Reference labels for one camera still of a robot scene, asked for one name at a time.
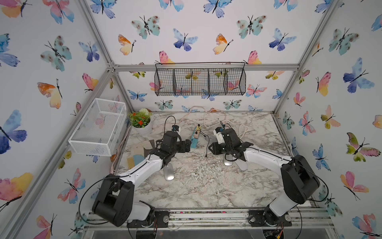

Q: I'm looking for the white power cord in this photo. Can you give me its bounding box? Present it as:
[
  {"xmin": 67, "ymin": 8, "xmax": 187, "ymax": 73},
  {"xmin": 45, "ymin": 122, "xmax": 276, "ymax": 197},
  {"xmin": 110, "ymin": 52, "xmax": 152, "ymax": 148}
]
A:
[{"xmin": 202, "ymin": 112, "xmax": 250, "ymax": 138}]

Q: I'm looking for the silver mouse by pink strip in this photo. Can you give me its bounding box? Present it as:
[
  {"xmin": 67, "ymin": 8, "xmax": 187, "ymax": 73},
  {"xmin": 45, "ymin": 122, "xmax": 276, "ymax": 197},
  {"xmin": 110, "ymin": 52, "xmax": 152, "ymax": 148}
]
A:
[{"xmin": 223, "ymin": 159, "xmax": 233, "ymax": 166}]

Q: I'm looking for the white mouse front right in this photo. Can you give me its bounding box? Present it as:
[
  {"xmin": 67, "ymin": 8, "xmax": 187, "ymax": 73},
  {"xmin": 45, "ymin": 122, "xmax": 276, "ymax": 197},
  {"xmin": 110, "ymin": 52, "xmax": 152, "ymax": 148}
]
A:
[{"xmin": 235, "ymin": 160, "xmax": 248, "ymax": 171}]

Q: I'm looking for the potted plant white pot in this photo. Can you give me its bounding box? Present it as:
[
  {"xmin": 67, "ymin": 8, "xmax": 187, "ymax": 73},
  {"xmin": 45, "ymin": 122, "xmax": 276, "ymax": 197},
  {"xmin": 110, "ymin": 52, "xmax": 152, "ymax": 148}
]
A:
[{"xmin": 128, "ymin": 108, "xmax": 152, "ymax": 136}]

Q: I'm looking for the silver mouse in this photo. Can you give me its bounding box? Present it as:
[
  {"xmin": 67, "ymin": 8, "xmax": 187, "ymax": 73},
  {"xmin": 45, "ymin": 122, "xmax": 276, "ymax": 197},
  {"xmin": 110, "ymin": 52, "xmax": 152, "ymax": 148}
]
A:
[
  {"xmin": 223, "ymin": 159, "xmax": 233, "ymax": 166},
  {"xmin": 163, "ymin": 163, "xmax": 175, "ymax": 181}
]

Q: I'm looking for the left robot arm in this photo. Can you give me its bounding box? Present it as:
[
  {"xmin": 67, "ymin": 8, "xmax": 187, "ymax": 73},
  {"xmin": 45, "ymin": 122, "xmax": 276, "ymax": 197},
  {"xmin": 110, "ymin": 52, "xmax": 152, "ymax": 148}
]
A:
[{"xmin": 92, "ymin": 131, "xmax": 191, "ymax": 227}]

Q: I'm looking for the white mesh wall basket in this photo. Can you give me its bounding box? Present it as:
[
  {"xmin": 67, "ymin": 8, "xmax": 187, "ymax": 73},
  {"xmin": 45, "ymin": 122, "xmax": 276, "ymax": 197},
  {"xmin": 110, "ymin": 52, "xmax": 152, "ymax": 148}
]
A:
[{"xmin": 68, "ymin": 98, "xmax": 127, "ymax": 156}]

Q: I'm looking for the black usb cable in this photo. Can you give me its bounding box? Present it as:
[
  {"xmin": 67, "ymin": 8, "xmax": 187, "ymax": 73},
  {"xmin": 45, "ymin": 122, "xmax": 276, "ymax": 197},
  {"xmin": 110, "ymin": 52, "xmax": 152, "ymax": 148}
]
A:
[{"xmin": 199, "ymin": 131, "xmax": 211, "ymax": 158}]

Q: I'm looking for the blue power strip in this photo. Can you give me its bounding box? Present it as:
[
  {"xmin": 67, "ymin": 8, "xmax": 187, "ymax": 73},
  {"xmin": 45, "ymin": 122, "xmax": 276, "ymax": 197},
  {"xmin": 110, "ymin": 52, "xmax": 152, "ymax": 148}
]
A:
[{"xmin": 191, "ymin": 128, "xmax": 199, "ymax": 148}]

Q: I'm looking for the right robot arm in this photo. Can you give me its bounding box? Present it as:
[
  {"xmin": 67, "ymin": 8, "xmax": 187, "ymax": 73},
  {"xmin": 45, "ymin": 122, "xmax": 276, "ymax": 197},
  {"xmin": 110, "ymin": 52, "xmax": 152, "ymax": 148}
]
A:
[{"xmin": 209, "ymin": 127, "xmax": 320, "ymax": 226}]

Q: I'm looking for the black wire wall basket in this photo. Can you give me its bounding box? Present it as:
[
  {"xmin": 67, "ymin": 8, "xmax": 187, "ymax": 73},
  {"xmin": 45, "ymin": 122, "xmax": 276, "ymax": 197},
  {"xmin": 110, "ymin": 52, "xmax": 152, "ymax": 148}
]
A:
[{"xmin": 152, "ymin": 62, "xmax": 247, "ymax": 96}]

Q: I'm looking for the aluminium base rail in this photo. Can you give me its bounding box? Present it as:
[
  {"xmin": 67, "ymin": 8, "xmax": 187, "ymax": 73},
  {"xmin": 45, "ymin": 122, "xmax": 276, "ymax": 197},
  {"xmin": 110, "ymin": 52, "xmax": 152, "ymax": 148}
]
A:
[{"xmin": 85, "ymin": 208, "xmax": 335, "ymax": 231}]

